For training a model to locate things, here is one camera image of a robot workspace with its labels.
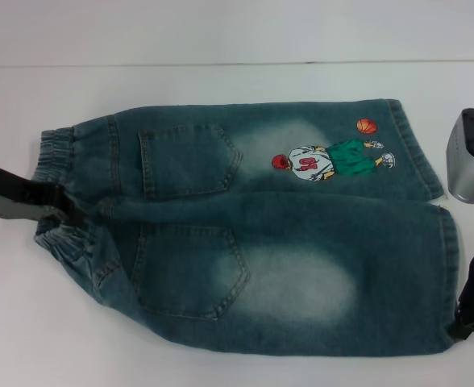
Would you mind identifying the blue denim shorts with embroidery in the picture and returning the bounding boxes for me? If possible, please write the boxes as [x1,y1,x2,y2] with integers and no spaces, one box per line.
[33,98,464,362]

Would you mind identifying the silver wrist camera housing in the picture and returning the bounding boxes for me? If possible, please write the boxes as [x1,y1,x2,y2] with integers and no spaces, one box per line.
[444,107,474,205]

